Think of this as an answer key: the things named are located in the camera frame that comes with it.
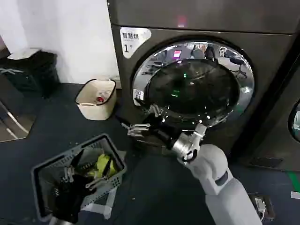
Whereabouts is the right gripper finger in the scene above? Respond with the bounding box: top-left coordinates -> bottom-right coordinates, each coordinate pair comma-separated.
134,97 -> 165,117
120,121 -> 151,137

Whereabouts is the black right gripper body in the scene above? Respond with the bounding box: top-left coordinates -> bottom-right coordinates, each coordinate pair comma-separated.
140,113 -> 180,150

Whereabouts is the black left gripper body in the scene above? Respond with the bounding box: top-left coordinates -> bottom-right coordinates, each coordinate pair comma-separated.
52,173 -> 97,224

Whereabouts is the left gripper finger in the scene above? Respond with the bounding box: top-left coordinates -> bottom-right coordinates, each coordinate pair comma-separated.
62,148 -> 84,184
85,157 -> 113,189

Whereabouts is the yellow-green garment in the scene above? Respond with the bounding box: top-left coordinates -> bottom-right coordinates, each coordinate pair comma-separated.
87,153 -> 119,180

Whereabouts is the white basket stand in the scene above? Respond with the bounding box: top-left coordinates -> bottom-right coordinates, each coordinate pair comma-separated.
80,187 -> 118,217

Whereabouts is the grey plastic laundry basket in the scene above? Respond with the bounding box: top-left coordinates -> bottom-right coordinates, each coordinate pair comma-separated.
30,133 -> 128,223

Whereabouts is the small white door sticker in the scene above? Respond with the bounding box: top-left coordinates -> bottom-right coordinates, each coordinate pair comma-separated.
133,88 -> 145,100

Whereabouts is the round chrome glass dryer door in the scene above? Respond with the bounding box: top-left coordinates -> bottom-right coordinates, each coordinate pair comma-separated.
130,38 -> 255,129

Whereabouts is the red white rubbish item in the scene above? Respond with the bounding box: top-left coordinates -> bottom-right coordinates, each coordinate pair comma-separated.
96,90 -> 111,104

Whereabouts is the beige waste bin black rim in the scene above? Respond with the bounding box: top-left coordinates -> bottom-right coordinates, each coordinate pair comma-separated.
75,78 -> 118,121

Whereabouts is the white printed dryer label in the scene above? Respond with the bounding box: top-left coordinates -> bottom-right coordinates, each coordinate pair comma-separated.
119,27 -> 153,60

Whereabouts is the metal-framed leaning panel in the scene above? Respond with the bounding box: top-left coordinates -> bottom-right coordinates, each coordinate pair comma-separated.
0,93 -> 37,143

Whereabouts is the grey dryer with white label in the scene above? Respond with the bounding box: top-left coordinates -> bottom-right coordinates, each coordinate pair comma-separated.
106,0 -> 300,163

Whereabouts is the black plastic crate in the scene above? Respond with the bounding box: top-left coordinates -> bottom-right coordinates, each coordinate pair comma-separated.
0,48 -> 60,99

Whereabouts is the grey dryer without label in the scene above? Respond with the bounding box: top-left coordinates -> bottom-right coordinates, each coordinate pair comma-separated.
243,35 -> 300,172

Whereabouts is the black floor socket box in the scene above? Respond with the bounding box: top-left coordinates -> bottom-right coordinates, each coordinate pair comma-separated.
247,193 -> 276,221

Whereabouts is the dark round dryer door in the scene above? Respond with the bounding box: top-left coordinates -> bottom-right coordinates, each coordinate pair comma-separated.
287,99 -> 300,137

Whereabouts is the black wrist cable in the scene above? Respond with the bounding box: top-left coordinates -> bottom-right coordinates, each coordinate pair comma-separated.
177,150 -> 200,165

